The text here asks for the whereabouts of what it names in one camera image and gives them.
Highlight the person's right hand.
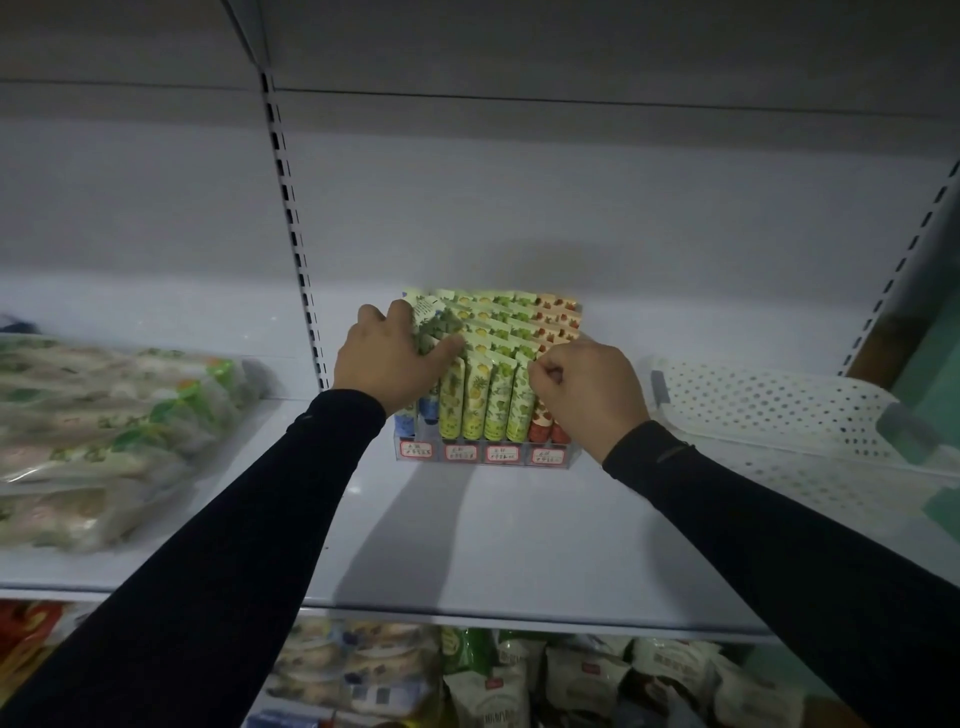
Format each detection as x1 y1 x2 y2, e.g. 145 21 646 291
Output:
527 335 652 464

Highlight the group of white green pouches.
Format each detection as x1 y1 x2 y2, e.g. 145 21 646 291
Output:
442 628 808 728

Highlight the white store shelf unit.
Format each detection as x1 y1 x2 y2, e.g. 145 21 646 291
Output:
0 0 960 728

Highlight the pile of white sweet bags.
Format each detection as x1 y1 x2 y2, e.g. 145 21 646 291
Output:
262 618 444 721

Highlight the white perforated basket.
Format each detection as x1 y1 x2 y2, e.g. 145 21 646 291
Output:
648 358 960 586

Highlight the clear bag of green sweets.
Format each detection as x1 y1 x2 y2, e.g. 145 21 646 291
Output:
0 337 264 555

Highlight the heap of assorted snack packets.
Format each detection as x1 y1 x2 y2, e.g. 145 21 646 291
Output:
0 599 91 706

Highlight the clear acrylic display rack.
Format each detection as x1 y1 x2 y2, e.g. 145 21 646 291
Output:
393 419 585 470

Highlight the row of cream tubes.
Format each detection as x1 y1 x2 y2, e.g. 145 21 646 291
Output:
404 288 585 361

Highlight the person's left hand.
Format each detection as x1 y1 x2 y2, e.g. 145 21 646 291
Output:
332 299 468 418

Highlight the blue yellow snack packet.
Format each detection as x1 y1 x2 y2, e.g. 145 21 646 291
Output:
243 708 331 728

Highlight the person's right forearm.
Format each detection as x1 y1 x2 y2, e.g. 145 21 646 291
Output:
602 419 960 728

